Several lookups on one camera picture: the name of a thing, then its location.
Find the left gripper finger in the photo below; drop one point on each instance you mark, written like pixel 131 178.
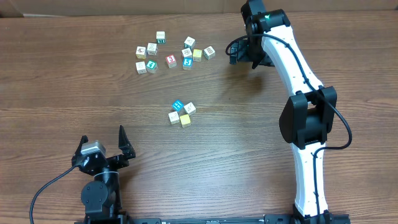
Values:
pixel 124 144
pixel 83 140

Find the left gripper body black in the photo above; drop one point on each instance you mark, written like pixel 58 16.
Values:
pixel 109 161

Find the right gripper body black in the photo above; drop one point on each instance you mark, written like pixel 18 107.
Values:
pixel 237 53

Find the white letter L block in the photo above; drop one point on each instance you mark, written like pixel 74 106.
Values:
pixel 174 117

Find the yellow block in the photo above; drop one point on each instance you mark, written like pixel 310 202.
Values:
pixel 185 120
pixel 197 55

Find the blue symbol block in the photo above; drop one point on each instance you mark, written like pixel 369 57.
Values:
pixel 177 105

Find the white block green edge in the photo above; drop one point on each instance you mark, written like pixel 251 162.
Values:
pixel 190 108

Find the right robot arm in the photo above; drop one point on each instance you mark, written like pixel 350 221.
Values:
pixel 308 114

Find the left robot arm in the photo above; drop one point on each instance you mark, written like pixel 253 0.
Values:
pixel 102 196

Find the white block red drawing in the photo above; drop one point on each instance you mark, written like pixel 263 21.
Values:
pixel 209 52

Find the yellow top block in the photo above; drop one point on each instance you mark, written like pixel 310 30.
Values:
pixel 197 55

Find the white block top right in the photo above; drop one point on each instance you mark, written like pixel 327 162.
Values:
pixel 189 43

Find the blue number 5 block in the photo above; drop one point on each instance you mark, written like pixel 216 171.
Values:
pixel 187 63

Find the white block brown picture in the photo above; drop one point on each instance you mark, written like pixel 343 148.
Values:
pixel 187 53

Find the white letter J block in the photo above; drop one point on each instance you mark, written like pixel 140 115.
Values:
pixel 141 67

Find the red number 3 block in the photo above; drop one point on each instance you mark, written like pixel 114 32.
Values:
pixel 171 61

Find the green number 4 block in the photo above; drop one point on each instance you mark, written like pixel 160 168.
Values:
pixel 151 66

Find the acorn picture block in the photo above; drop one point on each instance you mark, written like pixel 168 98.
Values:
pixel 141 52

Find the block with green R side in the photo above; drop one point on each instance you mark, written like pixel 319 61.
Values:
pixel 160 37

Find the white letter E block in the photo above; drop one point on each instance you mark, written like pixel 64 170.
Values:
pixel 152 49

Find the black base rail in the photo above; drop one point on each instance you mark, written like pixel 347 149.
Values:
pixel 266 219

